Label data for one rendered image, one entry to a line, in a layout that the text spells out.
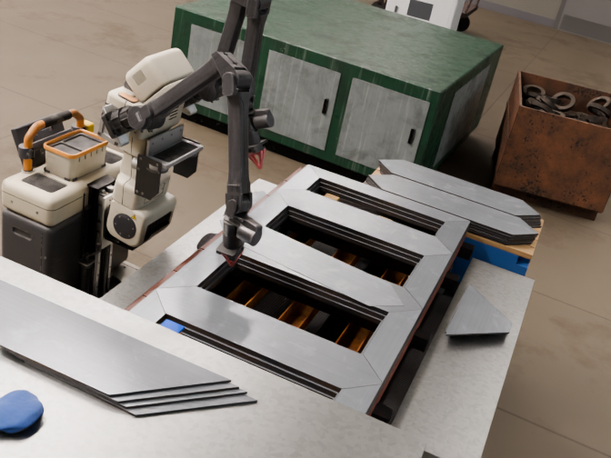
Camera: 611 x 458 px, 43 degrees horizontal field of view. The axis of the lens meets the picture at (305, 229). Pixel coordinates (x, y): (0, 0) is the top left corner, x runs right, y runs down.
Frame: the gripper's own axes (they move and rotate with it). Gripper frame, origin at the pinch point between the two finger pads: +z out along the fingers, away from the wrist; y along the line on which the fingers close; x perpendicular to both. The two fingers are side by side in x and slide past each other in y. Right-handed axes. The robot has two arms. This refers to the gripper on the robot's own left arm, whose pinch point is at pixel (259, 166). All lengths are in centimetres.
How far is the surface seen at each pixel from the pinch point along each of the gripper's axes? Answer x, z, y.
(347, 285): -42, 36, -34
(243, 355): -31, 33, -85
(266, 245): -12.8, 21.2, -29.9
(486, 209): -64, 49, 68
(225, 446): -59, 24, -138
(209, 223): 29.7, 20.4, -0.6
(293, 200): -5.4, 17.5, 9.0
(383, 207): -30, 33, 37
